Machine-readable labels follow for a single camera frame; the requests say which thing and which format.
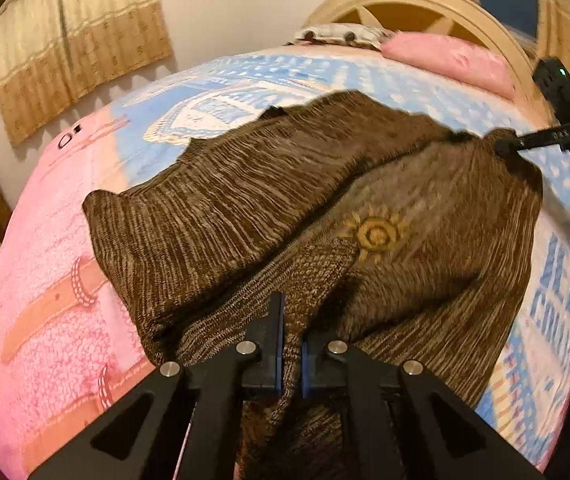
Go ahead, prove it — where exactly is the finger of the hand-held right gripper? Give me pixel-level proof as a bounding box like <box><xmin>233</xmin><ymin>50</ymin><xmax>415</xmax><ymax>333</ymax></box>
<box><xmin>495</xmin><ymin>119</ymin><xmax>570</xmax><ymax>161</ymax></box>

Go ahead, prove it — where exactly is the pink pillow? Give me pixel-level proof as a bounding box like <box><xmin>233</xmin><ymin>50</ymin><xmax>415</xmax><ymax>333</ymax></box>
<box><xmin>381</xmin><ymin>31</ymin><xmax>516</xmax><ymax>98</ymax></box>

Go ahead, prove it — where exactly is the white black patterned pillow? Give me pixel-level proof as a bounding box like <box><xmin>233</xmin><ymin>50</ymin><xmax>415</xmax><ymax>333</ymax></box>
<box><xmin>292</xmin><ymin>22</ymin><xmax>396</xmax><ymax>51</ymax></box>

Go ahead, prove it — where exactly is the printed blanket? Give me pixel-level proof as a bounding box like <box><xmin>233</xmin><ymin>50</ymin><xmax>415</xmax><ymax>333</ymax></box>
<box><xmin>0</xmin><ymin>40</ymin><xmax>570</xmax><ymax>480</ymax></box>

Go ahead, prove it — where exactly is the brown knitted sweater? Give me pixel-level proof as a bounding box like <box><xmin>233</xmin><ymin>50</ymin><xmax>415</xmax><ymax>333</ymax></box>
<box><xmin>82</xmin><ymin>89</ymin><xmax>544</xmax><ymax>480</ymax></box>

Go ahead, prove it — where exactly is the beige patterned curtain panel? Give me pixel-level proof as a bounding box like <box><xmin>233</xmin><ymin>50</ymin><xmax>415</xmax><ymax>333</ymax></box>
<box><xmin>60</xmin><ymin>0</ymin><xmax>174</xmax><ymax>111</ymax></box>
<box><xmin>535</xmin><ymin>0</ymin><xmax>570</xmax><ymax>93</ymax></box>
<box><xmin>0</xmin><ymin>0</ymin><xmax>70</xmax><ymax>147</ymax></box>

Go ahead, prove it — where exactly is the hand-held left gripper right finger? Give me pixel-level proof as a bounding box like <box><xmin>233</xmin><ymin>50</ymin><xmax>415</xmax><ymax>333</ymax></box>
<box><xmin>301</xmin><ymin>330</ymin><xmax>548</xmax><ymax>480</ymax></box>

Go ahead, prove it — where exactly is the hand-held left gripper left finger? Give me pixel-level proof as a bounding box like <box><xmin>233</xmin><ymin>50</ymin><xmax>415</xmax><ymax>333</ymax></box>
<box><xmin>25</xmin><ymin>292</ymin><xmax>286</xmax><ymax>480</ymax></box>

